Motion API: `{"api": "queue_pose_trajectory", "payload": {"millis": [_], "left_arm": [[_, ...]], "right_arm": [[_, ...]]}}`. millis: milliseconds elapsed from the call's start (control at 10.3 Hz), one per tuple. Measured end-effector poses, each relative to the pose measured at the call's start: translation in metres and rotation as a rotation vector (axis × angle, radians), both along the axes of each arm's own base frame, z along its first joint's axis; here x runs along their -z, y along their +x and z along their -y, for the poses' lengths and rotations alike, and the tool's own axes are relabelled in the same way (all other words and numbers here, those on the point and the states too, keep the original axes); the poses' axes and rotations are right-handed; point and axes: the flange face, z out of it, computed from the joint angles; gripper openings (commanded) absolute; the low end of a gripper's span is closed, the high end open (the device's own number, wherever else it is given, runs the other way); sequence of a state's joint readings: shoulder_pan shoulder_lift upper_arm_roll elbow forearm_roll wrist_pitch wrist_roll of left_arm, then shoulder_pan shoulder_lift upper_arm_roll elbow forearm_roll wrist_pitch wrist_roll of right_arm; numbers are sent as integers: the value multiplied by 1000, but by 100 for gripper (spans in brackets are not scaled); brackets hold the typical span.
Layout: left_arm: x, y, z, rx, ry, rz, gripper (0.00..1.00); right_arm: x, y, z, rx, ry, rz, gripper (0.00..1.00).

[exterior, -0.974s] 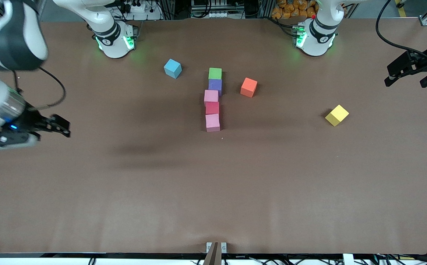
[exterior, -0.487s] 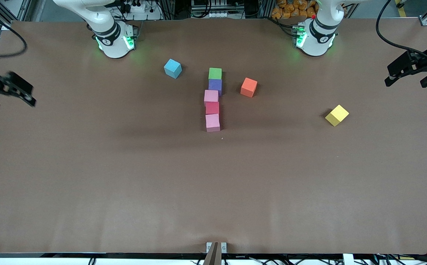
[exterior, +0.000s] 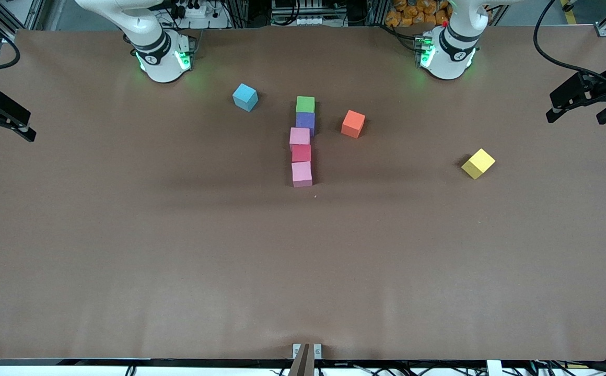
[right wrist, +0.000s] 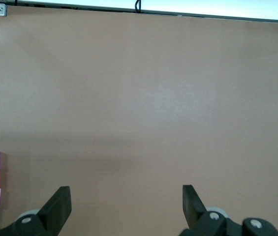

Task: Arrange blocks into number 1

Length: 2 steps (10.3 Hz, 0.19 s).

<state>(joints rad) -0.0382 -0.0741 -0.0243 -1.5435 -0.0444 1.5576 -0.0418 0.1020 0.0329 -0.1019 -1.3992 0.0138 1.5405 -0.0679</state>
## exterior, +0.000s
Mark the green foam block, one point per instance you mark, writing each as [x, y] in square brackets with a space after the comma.
[305, 104]

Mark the purple foam block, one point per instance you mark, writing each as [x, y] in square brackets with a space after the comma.
[306, 121]

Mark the pink foam block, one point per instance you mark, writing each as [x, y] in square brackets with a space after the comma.
[301, 172]
[299, 137]

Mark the red foam block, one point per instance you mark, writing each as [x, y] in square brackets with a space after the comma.
[301, 153]

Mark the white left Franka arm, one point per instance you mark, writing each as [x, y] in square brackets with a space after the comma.
[454, 57]

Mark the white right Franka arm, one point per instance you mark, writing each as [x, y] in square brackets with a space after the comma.
[162, 62]

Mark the black caster wheel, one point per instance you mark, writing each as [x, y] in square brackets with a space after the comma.
[569, 7]

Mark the yellow foam block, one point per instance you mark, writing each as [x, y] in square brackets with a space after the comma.
[478, 163]

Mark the pile of orange fruit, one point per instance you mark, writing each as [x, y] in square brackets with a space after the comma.
[410, 13]

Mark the white power strip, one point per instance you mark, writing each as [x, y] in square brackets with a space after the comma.
[204, 21]

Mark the orange foam block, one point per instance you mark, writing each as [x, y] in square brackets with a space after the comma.
[353, 124]

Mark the blue foam block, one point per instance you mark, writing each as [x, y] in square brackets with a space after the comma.
[244, 97]

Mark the grey metal equipment rack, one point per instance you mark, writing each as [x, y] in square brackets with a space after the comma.
[308, 18]

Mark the white table leg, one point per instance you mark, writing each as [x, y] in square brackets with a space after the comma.
[491, 368]

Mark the small silver metal bracket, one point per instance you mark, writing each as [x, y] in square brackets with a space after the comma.
[296, 351]
[317, 351]

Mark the brown wooden post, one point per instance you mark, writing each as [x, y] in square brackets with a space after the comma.
[303, 365]

